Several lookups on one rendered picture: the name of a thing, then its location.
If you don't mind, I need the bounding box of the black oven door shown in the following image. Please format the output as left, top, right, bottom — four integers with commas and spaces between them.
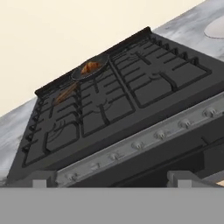
69, 116, 224, 188

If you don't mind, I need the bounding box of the white round plate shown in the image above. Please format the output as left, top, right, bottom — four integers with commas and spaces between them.
203, 15, 224, 39

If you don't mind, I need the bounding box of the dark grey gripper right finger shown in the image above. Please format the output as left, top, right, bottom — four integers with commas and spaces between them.
167, 171, 217, 189

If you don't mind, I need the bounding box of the black pan with wooden handle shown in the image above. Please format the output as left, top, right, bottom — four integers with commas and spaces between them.
52, 53, 110, 105

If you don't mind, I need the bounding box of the silver stove knob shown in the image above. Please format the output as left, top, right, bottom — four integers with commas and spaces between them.
88, 162, 102, 172
66, 172, 79, 182
108, 152, 122, 162
131, 140, 145, 151
153, 129, 168, 140
178, 118, 194, 130
202, 107, 219, 118

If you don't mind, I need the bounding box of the black gas stove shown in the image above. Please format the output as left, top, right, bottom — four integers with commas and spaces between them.
5, 26, 224, 187

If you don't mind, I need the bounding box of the brown croissant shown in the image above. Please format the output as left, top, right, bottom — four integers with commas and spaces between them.
80, 60, 100, 75

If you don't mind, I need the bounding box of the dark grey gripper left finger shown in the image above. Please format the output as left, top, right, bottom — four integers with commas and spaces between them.
8, 171, 57, 189

